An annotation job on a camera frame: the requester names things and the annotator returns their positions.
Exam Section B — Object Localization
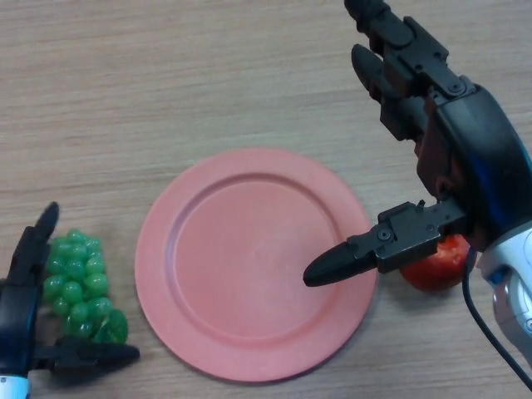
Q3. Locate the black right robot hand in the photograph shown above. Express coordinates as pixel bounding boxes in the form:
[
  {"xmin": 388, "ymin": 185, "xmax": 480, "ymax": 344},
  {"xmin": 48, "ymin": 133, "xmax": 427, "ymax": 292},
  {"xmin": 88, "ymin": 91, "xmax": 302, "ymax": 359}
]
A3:
[{"xmin": 303, "ymin": 0, "xmax": 532, "ymax": 288}]

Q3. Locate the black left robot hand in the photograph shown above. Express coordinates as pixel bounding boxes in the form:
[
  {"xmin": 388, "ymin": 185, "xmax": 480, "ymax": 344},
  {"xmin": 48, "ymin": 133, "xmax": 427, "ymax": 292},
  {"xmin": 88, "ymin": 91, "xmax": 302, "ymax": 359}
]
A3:
[{"xmin": 0, "ymin": 201, "xmax": 141, "ymax": 377}]

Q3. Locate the green grapes bunch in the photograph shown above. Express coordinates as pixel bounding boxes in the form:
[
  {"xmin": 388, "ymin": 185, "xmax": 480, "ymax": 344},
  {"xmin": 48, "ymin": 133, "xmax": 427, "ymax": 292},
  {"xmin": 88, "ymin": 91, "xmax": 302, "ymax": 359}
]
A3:
[{"xmin": 42, "ymin": 228, "xmax": 129, "ymax": 345}]

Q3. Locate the pink round plate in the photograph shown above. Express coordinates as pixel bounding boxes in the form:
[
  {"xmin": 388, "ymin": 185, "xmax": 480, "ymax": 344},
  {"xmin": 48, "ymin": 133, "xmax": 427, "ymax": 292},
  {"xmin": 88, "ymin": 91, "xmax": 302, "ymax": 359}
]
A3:
[{"xmin": 135, "ymin": 148, "xmax": 378, "ymax": 382}]

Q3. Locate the red apple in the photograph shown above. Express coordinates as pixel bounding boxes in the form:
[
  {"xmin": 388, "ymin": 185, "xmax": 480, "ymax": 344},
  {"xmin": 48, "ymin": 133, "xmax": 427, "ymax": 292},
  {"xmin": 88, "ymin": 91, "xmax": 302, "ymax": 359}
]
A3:
[{"xmin": 401, "ymin": 234, "xmax": 473, "ymax": 292}]

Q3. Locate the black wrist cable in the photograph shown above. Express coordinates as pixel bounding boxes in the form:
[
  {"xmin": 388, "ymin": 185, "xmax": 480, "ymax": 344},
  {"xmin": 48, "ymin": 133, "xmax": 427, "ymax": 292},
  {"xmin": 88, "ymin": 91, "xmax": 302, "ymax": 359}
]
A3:
[{"xmin": 461, "ymin": 249, "xmax": 532, "ymax": 382}]

